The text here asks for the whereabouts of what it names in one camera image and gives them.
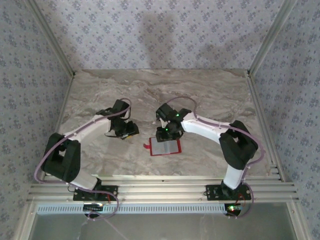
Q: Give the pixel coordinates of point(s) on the red card holder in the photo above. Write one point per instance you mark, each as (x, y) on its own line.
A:
(165, 148)

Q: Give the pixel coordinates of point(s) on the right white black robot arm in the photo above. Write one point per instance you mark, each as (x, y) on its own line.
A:
(237, 145)

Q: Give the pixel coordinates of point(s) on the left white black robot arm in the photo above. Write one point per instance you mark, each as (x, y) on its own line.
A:
(60, 160)

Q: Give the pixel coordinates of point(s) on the black circuit board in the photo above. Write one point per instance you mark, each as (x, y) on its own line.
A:
(93, 207)

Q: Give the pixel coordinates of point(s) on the circuit board with lights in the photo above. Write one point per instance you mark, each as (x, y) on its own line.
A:
(233, 209)

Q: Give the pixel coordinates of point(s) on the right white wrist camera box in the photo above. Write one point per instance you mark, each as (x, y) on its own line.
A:
(163, 123)

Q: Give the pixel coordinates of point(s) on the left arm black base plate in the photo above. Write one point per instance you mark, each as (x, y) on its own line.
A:
(110, 193)

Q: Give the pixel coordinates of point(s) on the aluminium table side rail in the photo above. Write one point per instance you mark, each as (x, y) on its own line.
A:
(59, 122)
(261, 107)

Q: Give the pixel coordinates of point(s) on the aluminium rail beam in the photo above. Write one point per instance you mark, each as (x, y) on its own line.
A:
(162, 190)

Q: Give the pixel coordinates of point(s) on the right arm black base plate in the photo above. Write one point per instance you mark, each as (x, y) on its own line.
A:
(212, 192)

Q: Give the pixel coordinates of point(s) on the aluminium frame post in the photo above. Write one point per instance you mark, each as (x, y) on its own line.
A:
(271, 35)
(51, 35)

